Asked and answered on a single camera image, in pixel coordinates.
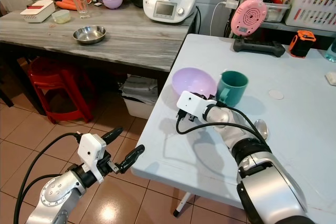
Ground white round lid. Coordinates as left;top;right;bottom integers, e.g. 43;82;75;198
268;89;285;100

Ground stainless steel bowl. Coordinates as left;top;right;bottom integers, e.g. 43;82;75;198
73;25;107;45

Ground pink round device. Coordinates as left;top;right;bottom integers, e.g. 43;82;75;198
230;0;267;37

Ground teal glass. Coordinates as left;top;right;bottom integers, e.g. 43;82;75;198
326;40;336;63

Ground small purple bowl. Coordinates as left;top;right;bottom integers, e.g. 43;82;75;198
100;0;124;10

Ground white box with red stripe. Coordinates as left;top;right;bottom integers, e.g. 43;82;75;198
20;0;58;24

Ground white cable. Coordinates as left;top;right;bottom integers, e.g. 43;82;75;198
209;1;227;37

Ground small clear plastic container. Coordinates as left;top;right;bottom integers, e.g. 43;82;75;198
51;9;72;25

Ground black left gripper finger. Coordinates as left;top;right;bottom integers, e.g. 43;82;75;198
101;127;123;144
118;145;145;175

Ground green mug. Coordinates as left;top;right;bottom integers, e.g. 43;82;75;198
215;70;249;107

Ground white table leg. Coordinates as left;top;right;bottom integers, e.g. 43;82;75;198
172;192;193;218

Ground clear plastic food container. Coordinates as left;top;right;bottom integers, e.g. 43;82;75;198
264;1;292;24

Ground grey wood-grain table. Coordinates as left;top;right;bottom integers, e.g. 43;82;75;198
0;0;196;109

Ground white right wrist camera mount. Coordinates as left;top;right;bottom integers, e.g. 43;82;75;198
176;91;212;124

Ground white power adapter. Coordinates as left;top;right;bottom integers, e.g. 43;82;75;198
224;0;240;10

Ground black device base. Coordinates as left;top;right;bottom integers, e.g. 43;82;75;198
233;37;286;58

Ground large purple plastic bowl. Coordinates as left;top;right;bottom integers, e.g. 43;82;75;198
171;67;217;104

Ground orange carrots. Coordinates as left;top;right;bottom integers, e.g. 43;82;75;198
55;0;78;11

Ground clear drinking glass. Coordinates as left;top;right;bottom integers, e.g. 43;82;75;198
69;0;90;19

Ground metal spoon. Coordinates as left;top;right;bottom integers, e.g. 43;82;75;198
254;120;269;142

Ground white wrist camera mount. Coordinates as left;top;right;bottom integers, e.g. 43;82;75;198
176;91;212;124
78;134;109;183

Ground white laundry basket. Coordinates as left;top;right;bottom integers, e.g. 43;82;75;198
285;0;336;33

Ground white storage bin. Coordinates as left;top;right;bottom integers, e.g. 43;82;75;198
121;74;161;120

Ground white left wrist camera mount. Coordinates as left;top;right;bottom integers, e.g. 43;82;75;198
78;134;109;183

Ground red plastic stool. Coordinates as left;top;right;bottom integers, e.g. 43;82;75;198
27;57;93;124

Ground orange and black device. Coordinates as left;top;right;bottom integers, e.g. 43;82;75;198
288;30;317;58

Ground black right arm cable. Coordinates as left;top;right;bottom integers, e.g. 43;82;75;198
175;105;266;142

